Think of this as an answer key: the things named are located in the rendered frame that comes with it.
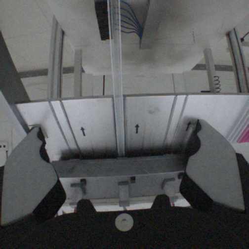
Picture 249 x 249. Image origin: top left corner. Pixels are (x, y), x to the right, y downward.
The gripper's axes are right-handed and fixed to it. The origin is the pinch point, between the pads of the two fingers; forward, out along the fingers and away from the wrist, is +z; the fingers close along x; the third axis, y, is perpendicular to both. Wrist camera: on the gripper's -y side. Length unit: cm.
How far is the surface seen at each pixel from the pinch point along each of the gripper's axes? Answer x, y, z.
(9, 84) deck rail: -19.0, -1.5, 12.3
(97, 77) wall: -29, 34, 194
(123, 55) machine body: 3, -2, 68
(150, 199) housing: 7.5, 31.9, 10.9
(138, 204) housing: 3.8, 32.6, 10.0
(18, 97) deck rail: -19.0, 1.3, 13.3
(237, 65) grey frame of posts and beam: 49, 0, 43
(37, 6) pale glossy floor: -61, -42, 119
